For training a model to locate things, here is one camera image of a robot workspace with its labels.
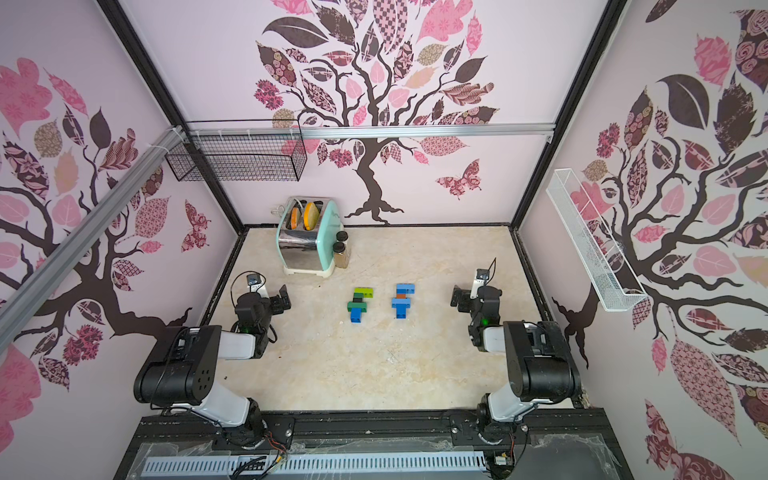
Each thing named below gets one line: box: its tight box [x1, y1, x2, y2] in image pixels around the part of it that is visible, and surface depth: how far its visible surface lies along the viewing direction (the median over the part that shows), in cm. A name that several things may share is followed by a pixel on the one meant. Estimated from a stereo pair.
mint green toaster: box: [276, 196, 343, 278], surface depth 100 cm
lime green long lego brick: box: [353, 287, 375, 298], surface depth 100 cm
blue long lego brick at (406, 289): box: [396, 284, 417, 294], surface depth 102 cm
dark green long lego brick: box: [347, 301, 367, 312], surface depth 97 cm
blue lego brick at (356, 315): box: [350, 308, 363, 323], surface depth 95 cm
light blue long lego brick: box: [391, 298, 411, 309], surface depth 97 cm
